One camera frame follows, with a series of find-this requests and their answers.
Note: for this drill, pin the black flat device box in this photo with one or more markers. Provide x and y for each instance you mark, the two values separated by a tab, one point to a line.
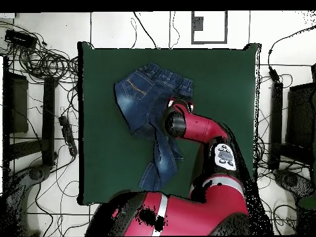
19	39

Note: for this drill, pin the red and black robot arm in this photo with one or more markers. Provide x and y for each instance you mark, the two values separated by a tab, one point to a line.
197	123

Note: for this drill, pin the dark green table cloth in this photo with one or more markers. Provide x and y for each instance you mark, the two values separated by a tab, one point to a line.
111	160

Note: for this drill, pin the black metal frame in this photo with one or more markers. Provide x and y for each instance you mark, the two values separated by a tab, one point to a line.
276	123
48	111

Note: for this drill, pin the black power strip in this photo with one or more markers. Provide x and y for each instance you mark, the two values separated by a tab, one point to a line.
68	134

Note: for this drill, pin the blue denim jeans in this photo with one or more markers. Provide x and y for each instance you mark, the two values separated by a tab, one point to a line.
140	98

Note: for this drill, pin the grey square frame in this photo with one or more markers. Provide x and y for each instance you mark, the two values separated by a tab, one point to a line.
209	42

